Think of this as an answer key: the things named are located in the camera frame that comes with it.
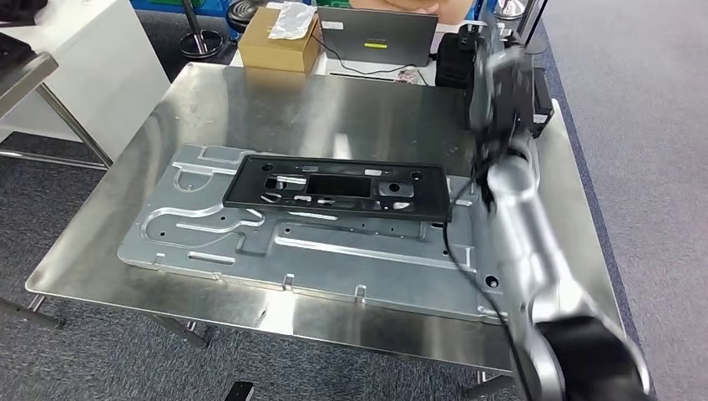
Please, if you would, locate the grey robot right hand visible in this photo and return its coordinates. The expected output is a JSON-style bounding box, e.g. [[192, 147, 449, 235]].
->
[[466, 22, 537, 161]]

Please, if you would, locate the black plastic bracket part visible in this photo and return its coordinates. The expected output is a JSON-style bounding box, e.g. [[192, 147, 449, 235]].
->
[[222, 154, 453, 224]]

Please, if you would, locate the stainless steel workbench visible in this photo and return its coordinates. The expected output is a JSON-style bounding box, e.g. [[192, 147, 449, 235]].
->
[[24, 62, 626, 401]]

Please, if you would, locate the black bag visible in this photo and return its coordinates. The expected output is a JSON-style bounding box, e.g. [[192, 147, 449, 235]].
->
[[435, 24, 483, 91]]

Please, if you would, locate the white desk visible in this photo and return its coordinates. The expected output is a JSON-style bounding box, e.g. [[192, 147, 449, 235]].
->
[[229, 19, 499, 89]]

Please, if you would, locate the person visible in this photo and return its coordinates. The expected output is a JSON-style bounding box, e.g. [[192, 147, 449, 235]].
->
[[348, 0, 460, 26]]

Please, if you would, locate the grey laptop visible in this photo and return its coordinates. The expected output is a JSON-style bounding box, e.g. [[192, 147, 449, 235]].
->
[[316, 6, 440, 68]]

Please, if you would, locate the clear plastic bag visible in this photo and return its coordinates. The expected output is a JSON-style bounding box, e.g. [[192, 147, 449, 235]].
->
[[266, 1, 317, 41]]

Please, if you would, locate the brown cardboard box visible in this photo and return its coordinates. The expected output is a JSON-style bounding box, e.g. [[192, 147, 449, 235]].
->
[[237, 6, 323, 74]]

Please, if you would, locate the grey stamped metal plate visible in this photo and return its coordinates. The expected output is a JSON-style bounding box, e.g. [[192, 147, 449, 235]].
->
[[116, 144, 507, 325]]

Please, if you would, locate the black round stool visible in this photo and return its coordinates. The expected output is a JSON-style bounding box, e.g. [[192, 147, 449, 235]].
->
[[225, 0, 270, 34]]

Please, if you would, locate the black stanchion with round base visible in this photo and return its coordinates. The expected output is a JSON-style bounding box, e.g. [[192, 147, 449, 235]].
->
[[178, 0, 225, 59]]

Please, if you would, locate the black robot foot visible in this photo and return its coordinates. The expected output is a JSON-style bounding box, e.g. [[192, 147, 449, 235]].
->
[[224, 380, 256, 401]]

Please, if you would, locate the stainless steel table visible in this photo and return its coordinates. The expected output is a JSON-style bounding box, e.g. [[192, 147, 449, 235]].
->
[[0, 52, 115, 171]]

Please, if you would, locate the black object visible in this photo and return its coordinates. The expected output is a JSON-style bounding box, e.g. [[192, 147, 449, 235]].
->
[[0, 0, 50, 26]]

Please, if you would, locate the dark object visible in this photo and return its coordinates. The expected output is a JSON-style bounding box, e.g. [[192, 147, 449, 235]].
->
[[0, 32, 37, 72]]

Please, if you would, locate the silver post with round base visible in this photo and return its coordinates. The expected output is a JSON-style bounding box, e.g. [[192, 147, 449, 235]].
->
[[493, 0, 549, 57]]

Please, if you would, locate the black laptop cable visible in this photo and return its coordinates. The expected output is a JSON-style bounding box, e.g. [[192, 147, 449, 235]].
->
[[312, 33, 430, 87]]

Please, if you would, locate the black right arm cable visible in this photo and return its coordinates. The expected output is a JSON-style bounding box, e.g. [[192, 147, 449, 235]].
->
[[442, 160, 535, 401]]

